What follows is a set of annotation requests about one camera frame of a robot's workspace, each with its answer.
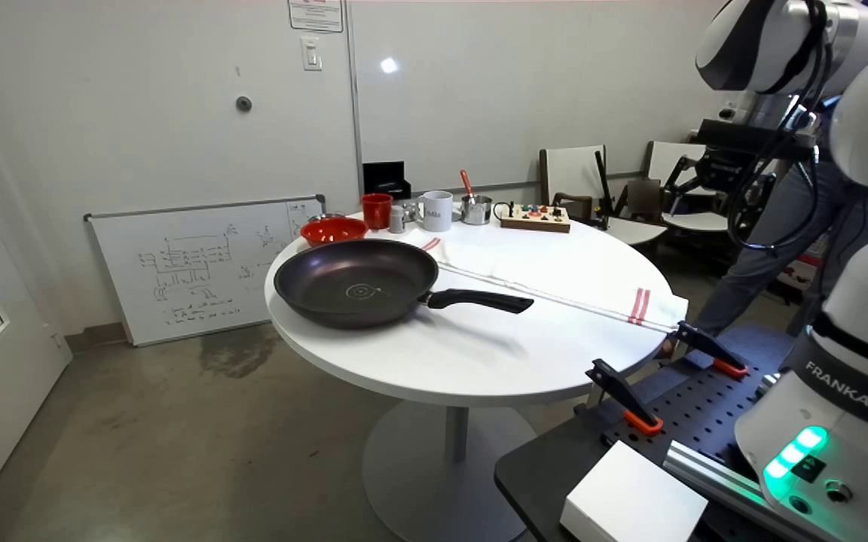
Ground white towel red stripes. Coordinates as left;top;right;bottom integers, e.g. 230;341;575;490
418;227;686;334

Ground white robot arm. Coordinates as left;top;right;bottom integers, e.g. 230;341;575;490
695;0;868;187

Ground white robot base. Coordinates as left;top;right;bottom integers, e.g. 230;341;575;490
734;247;868;542

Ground white mug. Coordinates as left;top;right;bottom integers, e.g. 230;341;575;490
417;189;456;233

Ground small steel cup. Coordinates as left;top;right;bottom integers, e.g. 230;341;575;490
390;202;413;236

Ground black frying pan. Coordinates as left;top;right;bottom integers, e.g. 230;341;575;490
273;238;531;329

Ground steel pot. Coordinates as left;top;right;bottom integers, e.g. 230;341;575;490
461;196;493;227

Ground red cup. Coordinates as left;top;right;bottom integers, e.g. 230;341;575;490
361;194;393;230

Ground wooden toy board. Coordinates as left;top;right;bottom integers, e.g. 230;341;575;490
493;202;570;233

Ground red bowl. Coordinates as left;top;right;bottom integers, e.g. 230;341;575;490
301;217;369;247

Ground round white table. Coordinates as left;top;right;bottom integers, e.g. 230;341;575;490
265;230;666;542

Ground black clamp orange tip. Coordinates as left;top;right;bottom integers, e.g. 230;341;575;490
587;360;663;438

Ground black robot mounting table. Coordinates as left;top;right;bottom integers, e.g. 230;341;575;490
493;324;790;542

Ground white box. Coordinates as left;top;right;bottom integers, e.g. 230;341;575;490
557;443;707;542

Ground person in blue shirt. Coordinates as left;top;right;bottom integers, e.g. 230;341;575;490
692;100;868;334

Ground black wall tray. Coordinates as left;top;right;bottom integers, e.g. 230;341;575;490
361;163;413;199

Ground whiteboard leaning on wall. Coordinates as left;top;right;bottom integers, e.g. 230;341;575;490
83;196;326;345

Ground aluminium rail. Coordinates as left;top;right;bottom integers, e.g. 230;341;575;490
659;440;820;542

